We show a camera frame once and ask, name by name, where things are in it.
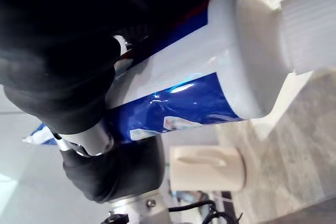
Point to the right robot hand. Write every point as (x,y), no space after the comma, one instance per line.
(52,51)

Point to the blue white toothpaste tube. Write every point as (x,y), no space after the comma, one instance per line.
(189,100)

